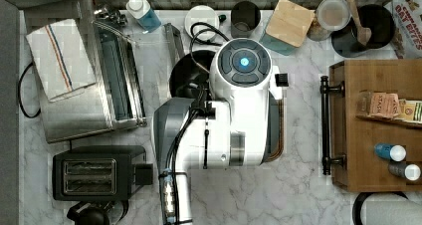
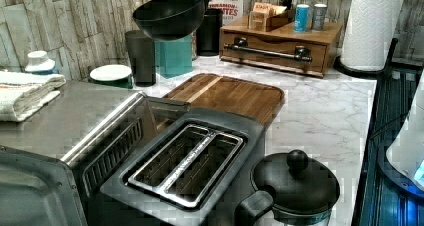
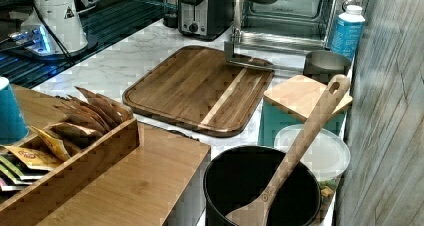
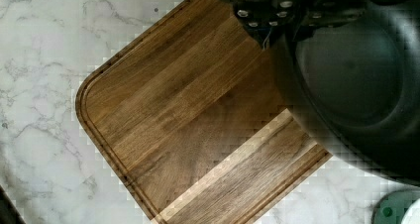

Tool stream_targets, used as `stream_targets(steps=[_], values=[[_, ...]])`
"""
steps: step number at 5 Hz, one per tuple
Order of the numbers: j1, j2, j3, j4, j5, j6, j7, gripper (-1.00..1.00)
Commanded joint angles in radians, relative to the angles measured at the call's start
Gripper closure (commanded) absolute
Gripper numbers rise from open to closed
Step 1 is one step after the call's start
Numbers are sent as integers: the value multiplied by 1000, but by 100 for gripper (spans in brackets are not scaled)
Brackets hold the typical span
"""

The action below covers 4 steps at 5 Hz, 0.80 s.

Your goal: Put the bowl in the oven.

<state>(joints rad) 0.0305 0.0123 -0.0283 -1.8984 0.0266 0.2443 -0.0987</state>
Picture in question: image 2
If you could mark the white paper towel roll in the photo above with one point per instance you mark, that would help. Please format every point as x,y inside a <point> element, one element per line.
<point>369,31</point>

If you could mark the folded white towel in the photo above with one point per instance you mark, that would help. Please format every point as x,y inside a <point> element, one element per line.
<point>23,94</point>

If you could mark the wooden drawer organizer box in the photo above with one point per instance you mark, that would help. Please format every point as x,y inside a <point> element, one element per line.
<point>308,53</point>

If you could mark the black bowl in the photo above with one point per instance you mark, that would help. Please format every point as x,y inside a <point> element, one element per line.
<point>167,20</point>

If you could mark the black utensil holder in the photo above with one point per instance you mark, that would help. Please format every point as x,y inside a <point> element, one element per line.
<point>209,32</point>

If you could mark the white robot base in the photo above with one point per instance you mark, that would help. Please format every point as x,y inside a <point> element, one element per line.
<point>402,160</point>

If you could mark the wooden cutting board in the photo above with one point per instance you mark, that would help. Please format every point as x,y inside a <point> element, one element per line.
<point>258,101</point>

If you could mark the black lidded kettle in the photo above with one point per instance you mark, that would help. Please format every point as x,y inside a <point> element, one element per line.
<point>298,190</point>

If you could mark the black two-slot toaster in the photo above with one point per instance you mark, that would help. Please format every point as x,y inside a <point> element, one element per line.
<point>194,173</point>

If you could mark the dark grey tumbler cup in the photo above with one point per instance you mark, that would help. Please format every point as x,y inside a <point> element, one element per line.
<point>141,53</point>

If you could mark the white plate on green bowl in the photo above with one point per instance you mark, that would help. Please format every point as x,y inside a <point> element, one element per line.
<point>112,75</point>

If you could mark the grey can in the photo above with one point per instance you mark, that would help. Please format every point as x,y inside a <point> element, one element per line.
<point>318,17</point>

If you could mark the blue can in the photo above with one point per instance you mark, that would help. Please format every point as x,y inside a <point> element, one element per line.
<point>301,18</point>

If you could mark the white and blue jar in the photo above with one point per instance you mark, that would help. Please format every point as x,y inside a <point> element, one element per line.
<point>39,63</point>

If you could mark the black paper towel holder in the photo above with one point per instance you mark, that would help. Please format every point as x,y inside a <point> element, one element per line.
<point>363,74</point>

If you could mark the stainless steel toaster oven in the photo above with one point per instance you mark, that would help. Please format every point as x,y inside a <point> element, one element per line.
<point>54,162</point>

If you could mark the cinnamon cereal box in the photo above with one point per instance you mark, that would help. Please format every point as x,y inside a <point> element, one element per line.
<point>232,9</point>

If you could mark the teal canister with wooden lid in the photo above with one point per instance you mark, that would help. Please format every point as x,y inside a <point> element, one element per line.
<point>173,58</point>

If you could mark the tea bag box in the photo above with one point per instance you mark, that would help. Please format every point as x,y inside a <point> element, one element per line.
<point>266,17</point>

